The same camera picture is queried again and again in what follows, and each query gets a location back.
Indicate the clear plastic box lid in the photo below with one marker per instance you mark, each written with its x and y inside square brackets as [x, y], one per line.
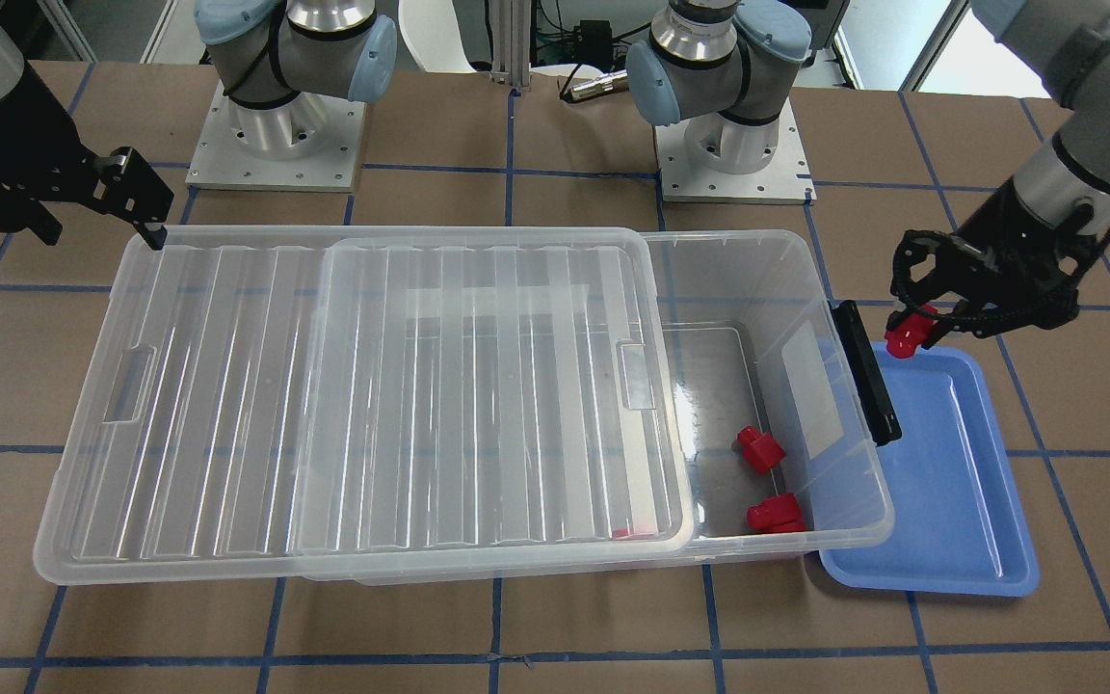
[182, 461]

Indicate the blue plastic tray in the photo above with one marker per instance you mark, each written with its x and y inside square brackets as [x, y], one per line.
[959, 524]

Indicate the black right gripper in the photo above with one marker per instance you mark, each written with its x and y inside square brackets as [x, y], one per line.
[23, 145]

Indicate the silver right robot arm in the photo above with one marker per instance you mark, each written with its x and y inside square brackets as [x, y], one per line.
[268, 54]

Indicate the white chair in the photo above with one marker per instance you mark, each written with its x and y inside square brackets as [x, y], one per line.
[431, 33]

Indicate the clear plastic storage box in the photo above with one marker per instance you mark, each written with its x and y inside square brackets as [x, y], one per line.
[767, 405]

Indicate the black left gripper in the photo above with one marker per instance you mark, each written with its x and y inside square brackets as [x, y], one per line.
[996, 250]

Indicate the black box latch handle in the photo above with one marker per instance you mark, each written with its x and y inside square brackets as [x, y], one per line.
[878, 411]

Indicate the aluminium frame post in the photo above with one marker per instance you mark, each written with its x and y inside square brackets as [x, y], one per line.
[510, 35]

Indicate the red block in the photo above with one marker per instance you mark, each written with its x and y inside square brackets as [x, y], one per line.
[760, 449]
[908, 332]
[777, 514]
[633, 534]

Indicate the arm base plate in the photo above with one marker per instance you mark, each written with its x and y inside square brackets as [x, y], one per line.
[313, 144]
[710, 159]

